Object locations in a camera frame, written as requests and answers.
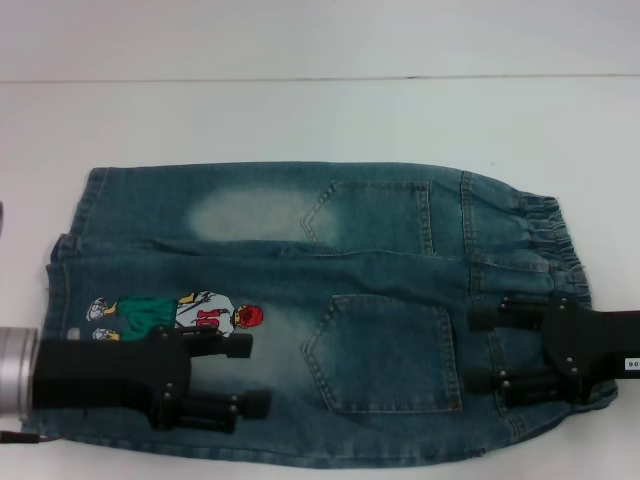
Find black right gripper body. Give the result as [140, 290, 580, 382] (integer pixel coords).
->
[543, 298, 640, 397]

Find blue denim shorts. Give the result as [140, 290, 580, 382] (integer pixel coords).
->
[43, 160, 617, 472]

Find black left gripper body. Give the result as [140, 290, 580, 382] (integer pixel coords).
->
[31, 328, 195, 432]

